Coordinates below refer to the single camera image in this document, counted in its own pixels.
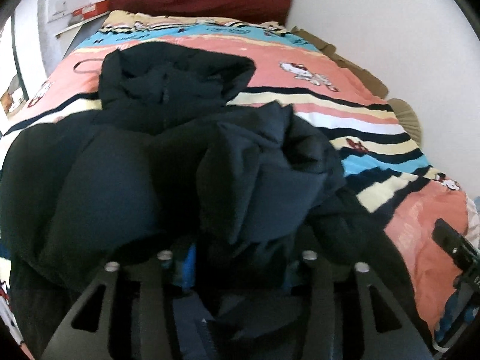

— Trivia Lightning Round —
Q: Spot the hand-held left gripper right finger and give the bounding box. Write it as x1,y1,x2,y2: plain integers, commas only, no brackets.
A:
285,250,436,360

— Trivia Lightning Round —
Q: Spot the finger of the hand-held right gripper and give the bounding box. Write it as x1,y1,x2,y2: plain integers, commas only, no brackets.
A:
432,218,469,269

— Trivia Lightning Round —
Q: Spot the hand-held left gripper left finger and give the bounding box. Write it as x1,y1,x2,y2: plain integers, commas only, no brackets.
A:
40,243,197,360

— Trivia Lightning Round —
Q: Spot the black puffer jacket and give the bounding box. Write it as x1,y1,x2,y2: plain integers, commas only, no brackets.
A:
0,42,432,360

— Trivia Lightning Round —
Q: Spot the beige pleated fan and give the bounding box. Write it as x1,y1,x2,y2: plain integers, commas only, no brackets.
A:
386,98,424,147

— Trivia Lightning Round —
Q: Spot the striped cartoon printed blanket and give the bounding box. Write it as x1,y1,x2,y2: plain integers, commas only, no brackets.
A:
0,9,480,360

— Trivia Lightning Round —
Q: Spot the red and white box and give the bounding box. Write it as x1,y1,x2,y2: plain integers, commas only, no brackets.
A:
71,1,112,22

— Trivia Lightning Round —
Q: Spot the thin wire clothes hanger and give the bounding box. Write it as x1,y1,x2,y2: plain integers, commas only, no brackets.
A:
73,59,107,74

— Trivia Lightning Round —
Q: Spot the white wall shelf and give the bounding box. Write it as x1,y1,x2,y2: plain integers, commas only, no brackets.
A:
47,0,111,38

